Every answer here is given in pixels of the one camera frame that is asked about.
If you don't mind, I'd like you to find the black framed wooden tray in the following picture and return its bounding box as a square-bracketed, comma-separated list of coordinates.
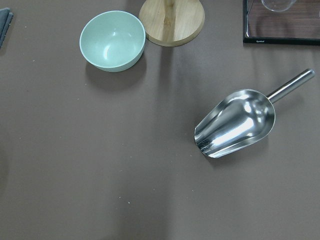
[242, 0, 320, 46]

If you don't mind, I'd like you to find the steel scoop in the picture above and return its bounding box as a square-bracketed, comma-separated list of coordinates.
[194, 68, 315, 158]

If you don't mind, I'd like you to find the mint green bowl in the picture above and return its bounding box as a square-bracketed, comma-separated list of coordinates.
[79, 10, 146, 73]

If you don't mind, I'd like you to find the wooden mug tree stand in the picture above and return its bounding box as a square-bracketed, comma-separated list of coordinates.
[138, 0, 205, 47]

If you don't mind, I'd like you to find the dark grey folded cloth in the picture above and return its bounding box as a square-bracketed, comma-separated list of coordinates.
[0, 7, 14, 48]

